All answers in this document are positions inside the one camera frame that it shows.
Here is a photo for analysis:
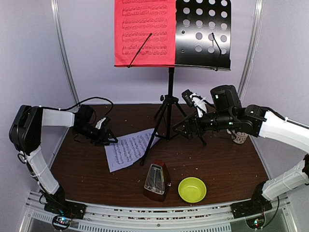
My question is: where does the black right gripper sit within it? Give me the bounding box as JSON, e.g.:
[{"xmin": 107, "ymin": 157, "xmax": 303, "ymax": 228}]
[{"xmin": 171, "ymin": 110, "xmax": 234, "ymax": 141}]

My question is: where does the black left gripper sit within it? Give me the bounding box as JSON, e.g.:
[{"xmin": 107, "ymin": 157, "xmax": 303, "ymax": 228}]
[{"xmin": 74, "ymin": 123, "xmax": 118, "ymax": 145}]

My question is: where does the white sheet music paper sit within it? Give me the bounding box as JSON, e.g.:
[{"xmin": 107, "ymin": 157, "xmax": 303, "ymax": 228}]
[{"xmin": 104, "ymin": 128, "xmax": 154, "ymax": 173}]

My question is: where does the wooden metronome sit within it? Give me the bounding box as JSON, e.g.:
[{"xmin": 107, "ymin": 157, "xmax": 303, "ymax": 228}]
[{"xmin": 143, "ymin": 159, "xmax": 172, "ymax": 202}]

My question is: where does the black perforated music stand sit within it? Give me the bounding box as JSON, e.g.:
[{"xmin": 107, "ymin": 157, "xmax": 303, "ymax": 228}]
[{"xmin": 114, "ymin": 0, "xmax": 234, "ymax": 167}]

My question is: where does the red sheet music paper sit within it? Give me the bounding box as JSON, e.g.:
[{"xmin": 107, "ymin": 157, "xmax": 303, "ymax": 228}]
[{"xmin": 114, "ymin": 0, "xmax": 176, "ymax": 67}]

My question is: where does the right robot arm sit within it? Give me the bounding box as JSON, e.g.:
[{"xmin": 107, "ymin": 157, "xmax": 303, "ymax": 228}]
[{"xmin": 172, "ymin": 85, "xmax": 309, "ymax": 214}]

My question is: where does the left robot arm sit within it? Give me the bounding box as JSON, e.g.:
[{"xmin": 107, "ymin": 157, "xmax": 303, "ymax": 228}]
[{"xmin": 9, "ymin": 104, "xmax": 118, "ymax": 215}]

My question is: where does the white patterned mug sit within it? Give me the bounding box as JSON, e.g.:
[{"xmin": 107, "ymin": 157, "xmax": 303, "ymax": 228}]
[{"xmin": 226, "ymin": 129, "xmax": 248, "ymax": 144}]

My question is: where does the green bowl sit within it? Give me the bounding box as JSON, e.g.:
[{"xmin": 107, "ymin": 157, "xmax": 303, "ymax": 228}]
[{"xmin": 178, "ymin": 177, "xmax": 207, "ymax": 203}]

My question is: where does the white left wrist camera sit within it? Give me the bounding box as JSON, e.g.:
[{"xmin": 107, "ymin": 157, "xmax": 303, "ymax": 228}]
[{"xmin": 95, "ymin": 116, "xmax": 111, "ymax": 130}]

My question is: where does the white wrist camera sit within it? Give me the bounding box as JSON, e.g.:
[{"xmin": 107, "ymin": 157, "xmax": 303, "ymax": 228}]
[
  {"xmin": 95, "ymin": 116, "xmax": 111, "ymax": 130},
  {"xmin": 182, "ymin": 89, "xmax": 209, "ymax": 118}
]

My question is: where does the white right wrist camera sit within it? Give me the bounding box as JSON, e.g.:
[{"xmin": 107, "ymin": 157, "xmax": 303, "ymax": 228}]
[{"xmin": 182, "ymin": 89, "xmax": 209, "ymax": 118}]

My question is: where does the right aluminium frame post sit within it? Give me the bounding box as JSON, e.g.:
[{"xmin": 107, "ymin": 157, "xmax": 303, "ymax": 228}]
[{"xmin": 238, "ymin": 0, "xmax": 264, "ymax": 103}]

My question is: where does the aluminium frame post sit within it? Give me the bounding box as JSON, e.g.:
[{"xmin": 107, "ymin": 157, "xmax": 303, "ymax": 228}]
[
  {"xmin": 50, "ymin": 0, "xmax": 80, "ymax": 105},
  {"xmin": 238, "ymin": 0, "xmax": 264, "ymax": 103}
]

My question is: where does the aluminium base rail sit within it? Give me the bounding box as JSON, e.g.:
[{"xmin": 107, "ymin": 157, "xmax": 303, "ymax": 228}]
[{"xmin": 24, "ymin": 190, "xmax": 297, "ymax": 232}]

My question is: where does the left aluminium frame post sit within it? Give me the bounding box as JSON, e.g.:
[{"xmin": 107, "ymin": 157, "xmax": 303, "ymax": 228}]
[{"xmin": 50, "ymin": 0, "xmax": 80, "ymax": 105}]

